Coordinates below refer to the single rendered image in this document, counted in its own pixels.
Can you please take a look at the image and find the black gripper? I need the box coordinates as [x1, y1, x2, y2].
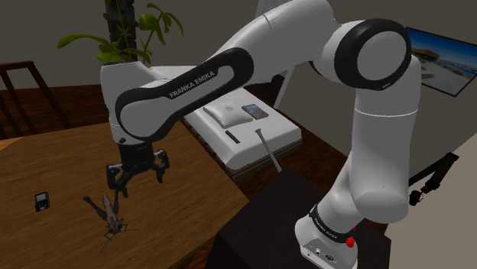
[106, 142, 170, 199]

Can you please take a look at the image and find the brown grasshopper figure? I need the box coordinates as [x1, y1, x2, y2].
[83, 193, 139, 254]

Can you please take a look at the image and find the wooden table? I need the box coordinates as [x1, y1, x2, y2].
[0, 121, 250, 269]

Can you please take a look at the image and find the small black device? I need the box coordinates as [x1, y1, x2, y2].
[34, 191, 51, 213]

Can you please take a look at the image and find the dark wooden chair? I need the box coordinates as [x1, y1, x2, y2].
[0, 60, 73, 141]

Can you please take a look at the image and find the green potted plant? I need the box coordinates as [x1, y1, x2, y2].
[57, 0, 185, 66]

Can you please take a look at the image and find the grey rod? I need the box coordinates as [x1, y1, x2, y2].
[255, 128, 284, 173]

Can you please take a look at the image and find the white bed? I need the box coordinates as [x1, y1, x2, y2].
[148, 65, 303, 183]

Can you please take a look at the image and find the dark robot stand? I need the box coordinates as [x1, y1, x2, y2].
[204, 167, 392, 269]

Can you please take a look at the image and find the black angular object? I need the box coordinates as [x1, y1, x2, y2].
[407, 151, 460, 207]

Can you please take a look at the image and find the framed beach wall picture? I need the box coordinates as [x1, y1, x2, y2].
[405, 26, 477, 98]

